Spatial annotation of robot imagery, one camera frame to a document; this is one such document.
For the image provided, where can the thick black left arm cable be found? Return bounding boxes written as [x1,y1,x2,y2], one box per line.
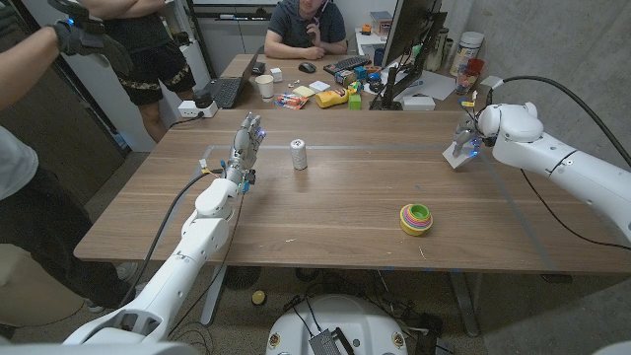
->
[117,171,223,307]

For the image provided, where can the white side table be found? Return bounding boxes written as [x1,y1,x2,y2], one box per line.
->
[354,27,390,58]

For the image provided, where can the dark thermos bottle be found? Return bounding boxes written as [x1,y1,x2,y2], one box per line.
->
[424,27,450,73]

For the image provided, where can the standing person in black shorts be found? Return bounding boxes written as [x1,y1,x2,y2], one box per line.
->
[78,0,198,144]

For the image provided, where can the operator in white shirt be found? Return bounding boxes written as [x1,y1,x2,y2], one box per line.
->
[0,125,139,312]

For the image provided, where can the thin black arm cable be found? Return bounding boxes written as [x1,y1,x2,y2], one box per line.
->
[166,192,246,337]
[520,169,631,250]

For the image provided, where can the white canister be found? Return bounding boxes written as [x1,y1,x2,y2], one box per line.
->
[449,31,485,78]

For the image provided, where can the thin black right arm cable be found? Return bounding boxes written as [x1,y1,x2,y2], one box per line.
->
[520,169,631,250]

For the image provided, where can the black computer monitor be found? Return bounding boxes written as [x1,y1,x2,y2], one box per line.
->
[382,0,444,68]

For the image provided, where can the white paper cup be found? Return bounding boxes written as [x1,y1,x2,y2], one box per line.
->
[254,74,275,103]

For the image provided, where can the black device on torso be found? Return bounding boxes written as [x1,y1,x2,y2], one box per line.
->
[309,326,355,355]

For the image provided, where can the white paper sheets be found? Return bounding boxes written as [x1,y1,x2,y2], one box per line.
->
[362,61,457,103]

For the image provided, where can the black floor fan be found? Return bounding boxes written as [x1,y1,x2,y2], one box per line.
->
[224,265,262,291]

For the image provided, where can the operator's left gloved hand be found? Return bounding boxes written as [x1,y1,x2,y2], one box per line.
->
[0,2,21,39]

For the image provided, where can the long white box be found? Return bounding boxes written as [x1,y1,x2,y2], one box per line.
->
[401,95,437,112]

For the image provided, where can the clear glass with red contents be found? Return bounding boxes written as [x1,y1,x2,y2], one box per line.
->
[454,57,485,96]

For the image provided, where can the white cabinet with black frame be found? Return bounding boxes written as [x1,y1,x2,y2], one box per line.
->
[184,0,280,80]

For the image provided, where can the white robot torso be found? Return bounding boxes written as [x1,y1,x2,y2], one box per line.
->
[265,294,409,355]

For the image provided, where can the white cube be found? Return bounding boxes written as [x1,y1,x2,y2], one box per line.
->
[442,140,482,171]

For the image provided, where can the white string spool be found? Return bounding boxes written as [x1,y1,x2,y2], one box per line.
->
[289,138,309,172]

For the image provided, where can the patterned cardboard box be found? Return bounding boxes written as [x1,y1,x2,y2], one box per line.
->
[333,69,358,88]

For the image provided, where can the white power strip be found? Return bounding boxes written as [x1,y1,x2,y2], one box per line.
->
[177,100,219,119]

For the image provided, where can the clear storage box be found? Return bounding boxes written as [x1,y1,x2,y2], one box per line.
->
[369,10,394,36]

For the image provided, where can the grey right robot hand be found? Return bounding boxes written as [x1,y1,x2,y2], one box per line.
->
[452,115,488,159]

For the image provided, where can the seated person in dark shirt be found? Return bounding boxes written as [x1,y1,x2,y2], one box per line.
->
[263,0,349,61]

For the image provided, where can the operator's right forearm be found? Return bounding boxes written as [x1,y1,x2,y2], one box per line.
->
[0,24,63,109]

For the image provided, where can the wooden desk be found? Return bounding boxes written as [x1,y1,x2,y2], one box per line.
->
[220,52,497,112]

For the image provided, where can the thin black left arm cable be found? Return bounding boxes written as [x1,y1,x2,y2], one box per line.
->
[166,192,246,337]

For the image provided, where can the operator's right gloved hand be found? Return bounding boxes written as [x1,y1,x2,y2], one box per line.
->
[47,0,134,75]

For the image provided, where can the black keyboard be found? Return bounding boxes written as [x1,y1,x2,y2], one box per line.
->
[323,54,372,76]

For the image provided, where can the yellow toy bottle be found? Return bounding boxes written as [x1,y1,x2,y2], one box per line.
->
[315,87,352,109]

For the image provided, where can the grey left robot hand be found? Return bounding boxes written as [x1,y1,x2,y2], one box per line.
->
[222,111,267,191]

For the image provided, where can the wooden work table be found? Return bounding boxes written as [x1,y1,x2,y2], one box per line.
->
[73,108,631,339]

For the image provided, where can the orange snack packet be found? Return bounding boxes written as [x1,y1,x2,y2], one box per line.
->
[274,92,311,110]

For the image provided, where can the colourful stacked cups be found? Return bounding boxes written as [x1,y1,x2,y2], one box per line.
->
[399,203,434,237]

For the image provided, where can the black laptop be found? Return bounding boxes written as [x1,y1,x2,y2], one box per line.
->
[204,48,262,109]

